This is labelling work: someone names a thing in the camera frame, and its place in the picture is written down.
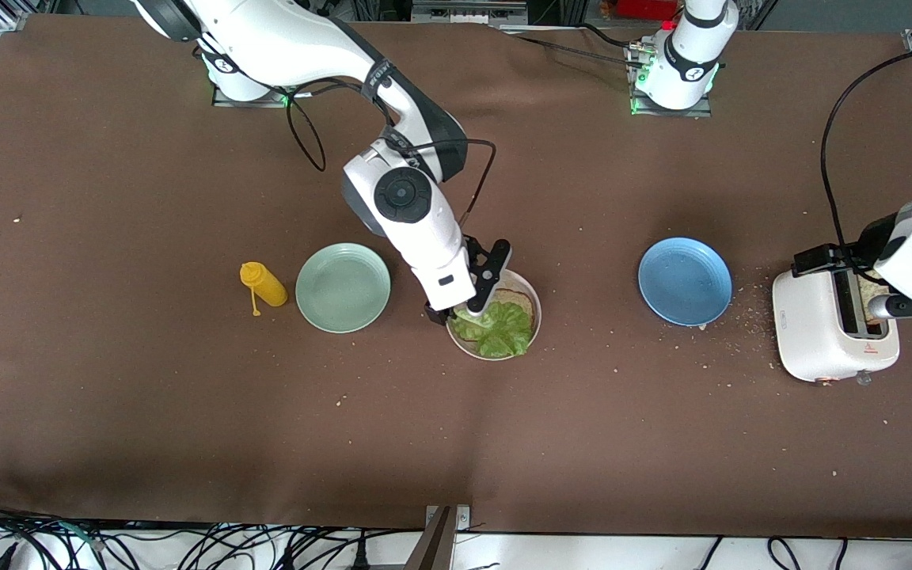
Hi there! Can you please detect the red box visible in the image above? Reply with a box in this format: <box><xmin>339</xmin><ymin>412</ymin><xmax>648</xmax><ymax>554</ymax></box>
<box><xmin>614</xmin><ymin>0</ymin><xmax>680</xmax><ymax>21</ymax></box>

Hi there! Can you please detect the tangled black cable bundle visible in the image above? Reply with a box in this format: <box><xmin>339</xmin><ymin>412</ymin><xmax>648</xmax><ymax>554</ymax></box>
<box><xmin>0</xmin><ymin>499</ymin><xmax>425</xmax><ymax>570</ymax></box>

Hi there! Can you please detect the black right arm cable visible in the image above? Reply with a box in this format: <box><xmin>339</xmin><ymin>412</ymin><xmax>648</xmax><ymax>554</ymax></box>
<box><xmin>286</xmin><ymin>75</ymin><xmax>498</xmax><ymax>230</ymax></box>

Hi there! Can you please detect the brown bread slice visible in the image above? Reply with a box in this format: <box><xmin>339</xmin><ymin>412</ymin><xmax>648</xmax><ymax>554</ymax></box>
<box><xmin>856</xmin><ymin>273</ymin><xmax>892</xmax><ymax>321</ymax></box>
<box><xmin>492</xmin><ymin>286</ymin><xmax>537</xmax><ymax>337</ymax></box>

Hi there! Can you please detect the beige plate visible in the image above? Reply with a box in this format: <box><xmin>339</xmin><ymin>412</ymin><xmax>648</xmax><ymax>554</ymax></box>
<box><xmin>445</xmin><ymin>268</ymin><xmax>543</xmax><ymax>363</ymax></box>

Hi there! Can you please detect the mint green plate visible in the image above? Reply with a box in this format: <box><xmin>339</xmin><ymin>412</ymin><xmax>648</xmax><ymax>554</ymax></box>
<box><xmin>295</xmin><ymin>242</ymin><xmax>392</xmax><ymax>334</ymax></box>

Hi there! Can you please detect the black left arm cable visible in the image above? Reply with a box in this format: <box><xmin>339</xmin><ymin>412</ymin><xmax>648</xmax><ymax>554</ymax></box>
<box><xmin>820</xmin><ymin>45</ymin><xmax>912</xmax><ymax>250</ymax></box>

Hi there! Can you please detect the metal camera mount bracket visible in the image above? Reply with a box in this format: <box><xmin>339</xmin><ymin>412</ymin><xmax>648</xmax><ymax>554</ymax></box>
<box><xmin>405</xmin><ymin>504</ymin><xmax>473</xmax><ymax>570</ymax></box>

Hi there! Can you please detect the brown tablecloth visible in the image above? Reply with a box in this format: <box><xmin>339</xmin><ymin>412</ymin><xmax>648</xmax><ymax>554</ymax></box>
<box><xmin>0</xmin><ymin>12</ymin><xmax>912</xmax><ymax>539</ymax></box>

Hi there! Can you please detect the green lettuce leaf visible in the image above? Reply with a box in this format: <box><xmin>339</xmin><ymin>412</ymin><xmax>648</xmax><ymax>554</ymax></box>
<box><xmin>454</xmin><ymin>299</ymin><xmax>534</xmax><ymax>359</ymax></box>

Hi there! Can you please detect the blue plate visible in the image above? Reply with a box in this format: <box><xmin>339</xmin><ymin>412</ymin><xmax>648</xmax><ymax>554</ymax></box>
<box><xmin>637</xmin><ymin>237</ymin><xmax>733</xmax><ymax>327</ymax></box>

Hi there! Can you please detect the black base cable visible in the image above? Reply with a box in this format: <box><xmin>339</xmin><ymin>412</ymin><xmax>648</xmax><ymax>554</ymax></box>
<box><xmin>496</xmin><ymin>22</ymin><xmax>647</xmax><ymax>68</ymax></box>

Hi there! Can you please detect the yellow squeeze bottle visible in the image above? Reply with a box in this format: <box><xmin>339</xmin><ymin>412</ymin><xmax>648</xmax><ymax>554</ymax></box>
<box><xmin>239</xmin><ymin>261</ymin><xmax>289</xmax><ymax>317</ymax></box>

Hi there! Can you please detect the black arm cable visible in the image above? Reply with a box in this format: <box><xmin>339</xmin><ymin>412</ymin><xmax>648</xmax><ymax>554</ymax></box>
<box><xmin>286</xmin><ymin>75</ymin><xmax>498</xmax><ymax>230</ymax></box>
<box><xmin>820</xmin><ymin>45</ymin><xmax>912</xmax><ymax>250</ymax></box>

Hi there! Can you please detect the white toaster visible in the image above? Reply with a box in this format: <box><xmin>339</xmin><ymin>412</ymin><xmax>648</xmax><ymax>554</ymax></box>
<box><xmin>771</xmin><ymin>265</ymin><xmax>902</xmax><ymax>386</ymax></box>

